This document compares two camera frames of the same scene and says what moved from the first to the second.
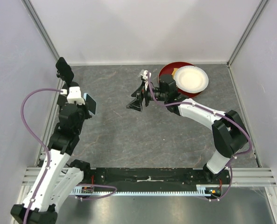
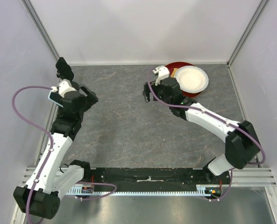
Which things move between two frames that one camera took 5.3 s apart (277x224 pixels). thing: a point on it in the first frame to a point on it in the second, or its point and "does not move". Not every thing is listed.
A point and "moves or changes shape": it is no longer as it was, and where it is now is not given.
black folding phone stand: (61, 99) moves or changes shape
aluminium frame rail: (244, 177) does not move
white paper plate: (190, 79) does not move
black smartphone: (65, 69) does not move
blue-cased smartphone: (91, 103) moves or changes shape
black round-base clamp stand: (67, 84) does not move
